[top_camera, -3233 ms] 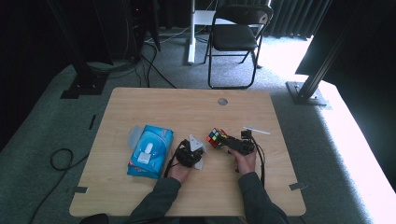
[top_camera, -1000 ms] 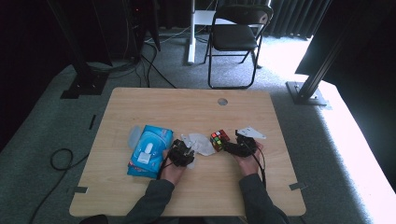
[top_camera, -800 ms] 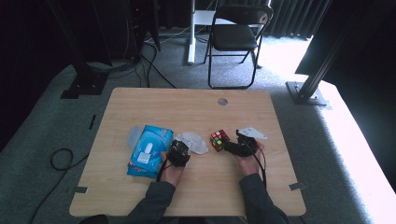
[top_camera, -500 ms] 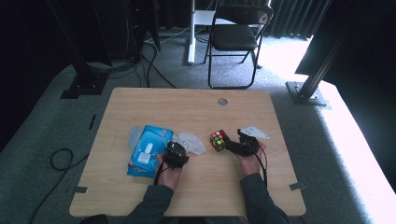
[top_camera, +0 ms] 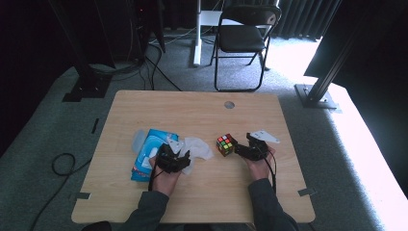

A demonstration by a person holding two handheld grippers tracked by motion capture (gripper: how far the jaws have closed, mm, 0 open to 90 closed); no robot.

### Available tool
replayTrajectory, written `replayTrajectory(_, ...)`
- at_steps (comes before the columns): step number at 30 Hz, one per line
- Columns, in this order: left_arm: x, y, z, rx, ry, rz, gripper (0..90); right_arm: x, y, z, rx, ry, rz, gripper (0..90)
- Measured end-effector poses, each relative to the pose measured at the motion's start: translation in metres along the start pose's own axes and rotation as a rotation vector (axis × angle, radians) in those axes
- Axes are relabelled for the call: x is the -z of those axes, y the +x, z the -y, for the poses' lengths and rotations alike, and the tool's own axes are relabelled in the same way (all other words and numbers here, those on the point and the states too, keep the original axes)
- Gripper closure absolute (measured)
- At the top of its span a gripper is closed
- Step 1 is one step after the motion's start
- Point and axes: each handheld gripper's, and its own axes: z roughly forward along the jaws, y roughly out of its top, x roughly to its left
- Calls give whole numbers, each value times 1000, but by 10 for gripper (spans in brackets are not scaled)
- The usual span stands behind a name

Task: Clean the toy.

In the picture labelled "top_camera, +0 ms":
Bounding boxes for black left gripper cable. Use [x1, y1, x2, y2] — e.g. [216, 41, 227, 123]
[147, 159, 162, 193]

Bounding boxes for black stand with base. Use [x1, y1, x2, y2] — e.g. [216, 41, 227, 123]
[47, 0, 114, 103]

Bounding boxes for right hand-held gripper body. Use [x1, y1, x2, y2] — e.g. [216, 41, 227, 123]
[239, 129, 281, 162]

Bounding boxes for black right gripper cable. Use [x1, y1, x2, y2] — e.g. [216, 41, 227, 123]
[262, 149, 278, 195]

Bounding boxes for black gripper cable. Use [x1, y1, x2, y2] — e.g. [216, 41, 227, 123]
[147, 159, 162, 193]
[262, 149, 278, 195]

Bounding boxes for dark curtain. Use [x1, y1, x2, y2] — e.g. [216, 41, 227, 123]
[274, 0, 342, 41]

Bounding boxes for multicoloured puzzle cube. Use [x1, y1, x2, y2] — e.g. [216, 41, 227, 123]
[216, 133, 239, 158]

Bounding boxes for grey tape piece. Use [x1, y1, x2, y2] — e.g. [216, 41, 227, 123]
[297, 188, 318, 197]

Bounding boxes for person's left hand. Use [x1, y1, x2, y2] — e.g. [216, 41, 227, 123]
[148, 155, 183, 197]

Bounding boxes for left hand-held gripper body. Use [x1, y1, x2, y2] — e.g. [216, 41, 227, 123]
[155, 136, 192, 174]

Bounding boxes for metal stand with base plate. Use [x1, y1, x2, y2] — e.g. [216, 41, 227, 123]
[293, 0, 373, 111]

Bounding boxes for black folding chair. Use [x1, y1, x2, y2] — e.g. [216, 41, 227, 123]
[209, 3, 283, 93]

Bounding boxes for white wet wipe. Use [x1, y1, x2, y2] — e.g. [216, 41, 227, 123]
[178, 137, 216, 176]

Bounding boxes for person's right hand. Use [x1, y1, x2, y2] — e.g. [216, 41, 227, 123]
[244, 145, 277, 183]

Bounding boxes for black looped floor cable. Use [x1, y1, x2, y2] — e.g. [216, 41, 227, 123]
[30, 152, 94, 231]

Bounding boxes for white floor cable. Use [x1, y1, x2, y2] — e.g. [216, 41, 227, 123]
[149, 26, 197, 46]

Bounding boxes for white desk leg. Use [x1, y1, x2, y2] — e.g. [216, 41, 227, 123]
[191, 0, 225, 67]

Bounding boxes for blue wet wipes pack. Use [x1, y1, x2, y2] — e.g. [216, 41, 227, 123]
[130, 128, 179, 183]

